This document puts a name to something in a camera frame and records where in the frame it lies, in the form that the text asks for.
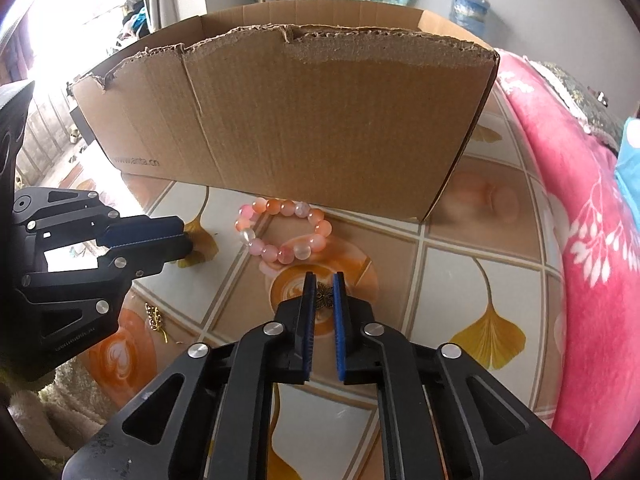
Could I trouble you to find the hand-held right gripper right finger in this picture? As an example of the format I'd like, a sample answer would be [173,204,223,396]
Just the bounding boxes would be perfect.
[333,271,592,480]

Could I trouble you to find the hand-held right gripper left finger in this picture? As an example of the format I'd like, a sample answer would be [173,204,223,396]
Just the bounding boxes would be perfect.
[61,271,316,480]

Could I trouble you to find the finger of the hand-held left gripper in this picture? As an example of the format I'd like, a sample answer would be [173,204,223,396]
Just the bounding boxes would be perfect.
[12,186,187,256]
[22,234,195,291]

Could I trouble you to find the gold chain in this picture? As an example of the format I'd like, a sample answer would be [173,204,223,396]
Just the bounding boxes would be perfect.
[144,301,170,335]

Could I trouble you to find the pink and white bead bracelet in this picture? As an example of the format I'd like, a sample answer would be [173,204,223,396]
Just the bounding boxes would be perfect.
[235,197,333,262]

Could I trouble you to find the cardboard box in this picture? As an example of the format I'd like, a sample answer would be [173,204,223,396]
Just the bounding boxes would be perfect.
[67,0,501,223]

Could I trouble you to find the patterned plastic tablecloth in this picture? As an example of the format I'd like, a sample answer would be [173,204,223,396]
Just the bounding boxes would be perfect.
[50,85,568,480]

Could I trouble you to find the pile of clothes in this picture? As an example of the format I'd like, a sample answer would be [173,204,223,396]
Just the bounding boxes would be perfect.
[107,0,151,56]

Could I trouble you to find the pink floral blanket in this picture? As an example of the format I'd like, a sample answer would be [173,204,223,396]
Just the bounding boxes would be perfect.
[492,52,640,461]

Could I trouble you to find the grey lace-trimmed pillow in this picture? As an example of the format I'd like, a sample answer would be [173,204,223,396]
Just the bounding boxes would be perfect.
[525,60,626,153]

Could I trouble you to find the blue plush pillow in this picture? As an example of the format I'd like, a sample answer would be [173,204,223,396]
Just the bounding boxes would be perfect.
[614,117,640,196]

